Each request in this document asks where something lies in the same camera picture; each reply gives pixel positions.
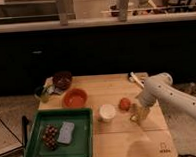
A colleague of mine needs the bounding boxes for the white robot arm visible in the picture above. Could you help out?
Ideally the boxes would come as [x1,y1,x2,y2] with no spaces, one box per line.
[138,73,196,120]

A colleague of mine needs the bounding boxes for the red orange bowl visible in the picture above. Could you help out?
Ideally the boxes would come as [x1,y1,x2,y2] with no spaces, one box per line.
[62,88,88,109]

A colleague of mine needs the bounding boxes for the dark brown bowl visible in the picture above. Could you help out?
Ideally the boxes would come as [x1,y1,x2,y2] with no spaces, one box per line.
[52,71,73,90]

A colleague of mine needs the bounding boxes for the orange red tomato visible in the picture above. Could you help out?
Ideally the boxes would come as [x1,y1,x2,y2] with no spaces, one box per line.
[118,97,131,111]

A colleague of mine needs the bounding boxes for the white cup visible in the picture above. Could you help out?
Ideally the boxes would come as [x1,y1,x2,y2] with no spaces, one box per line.
[98,104,117,123]

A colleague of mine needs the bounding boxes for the grey blue sponge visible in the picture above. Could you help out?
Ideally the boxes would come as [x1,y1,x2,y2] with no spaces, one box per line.
[57,121,75,144]

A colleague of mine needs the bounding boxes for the green plastic tray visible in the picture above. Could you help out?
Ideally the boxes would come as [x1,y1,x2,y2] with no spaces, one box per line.
[24,108,93,157]

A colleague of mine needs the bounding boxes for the crumpled silver foil wrapper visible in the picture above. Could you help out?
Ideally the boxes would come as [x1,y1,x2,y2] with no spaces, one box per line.
[47,85,63,95]

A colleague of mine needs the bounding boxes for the bunch of dark grapes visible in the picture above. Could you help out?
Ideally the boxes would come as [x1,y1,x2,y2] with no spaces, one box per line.
[42,125,58,151]

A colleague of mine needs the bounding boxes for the green glass cup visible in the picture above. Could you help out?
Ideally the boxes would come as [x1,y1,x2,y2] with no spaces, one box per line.
[34,86,50,103]

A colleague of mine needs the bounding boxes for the knife with white handle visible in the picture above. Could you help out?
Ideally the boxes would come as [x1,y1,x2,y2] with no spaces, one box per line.
[128,72,144,88]

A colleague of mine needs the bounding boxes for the wooden post right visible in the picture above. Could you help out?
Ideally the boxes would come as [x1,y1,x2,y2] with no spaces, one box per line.
[118,0,129,21]

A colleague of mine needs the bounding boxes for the wooden post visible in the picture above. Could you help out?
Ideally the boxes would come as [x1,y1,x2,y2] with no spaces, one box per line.
[118,0,129,21]
[56,0,76,26]

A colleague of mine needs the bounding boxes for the wooden post left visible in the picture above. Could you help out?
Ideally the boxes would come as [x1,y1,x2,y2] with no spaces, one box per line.
[56,0,76,26]

